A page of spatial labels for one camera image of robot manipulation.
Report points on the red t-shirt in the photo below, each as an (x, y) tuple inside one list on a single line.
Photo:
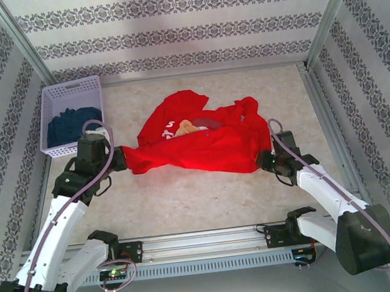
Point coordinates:
[(199, 152)]

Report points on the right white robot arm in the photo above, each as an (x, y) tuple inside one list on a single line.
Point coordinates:
[(325, 188)]

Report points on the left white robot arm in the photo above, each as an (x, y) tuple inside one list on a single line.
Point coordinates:
[(57, 230)]

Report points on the dark blue cloth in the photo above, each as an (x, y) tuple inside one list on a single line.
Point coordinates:
[(64, 126)]

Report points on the lavender perforated plastic basket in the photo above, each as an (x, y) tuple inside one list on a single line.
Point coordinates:
[(71, 92)]

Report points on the grooved aluminium side rail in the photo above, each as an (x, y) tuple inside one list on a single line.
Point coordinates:
[(343, 158)]

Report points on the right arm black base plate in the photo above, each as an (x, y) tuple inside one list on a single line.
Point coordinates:
[(276, 236)]

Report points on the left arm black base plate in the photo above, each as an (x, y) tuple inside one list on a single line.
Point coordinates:
[(134, 251)]

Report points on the aluminium mounting rail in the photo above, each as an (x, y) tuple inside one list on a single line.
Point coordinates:
[(205, 242)]

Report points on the aluminium frame post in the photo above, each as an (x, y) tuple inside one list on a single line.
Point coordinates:
[(20, 42), (332, 13)]

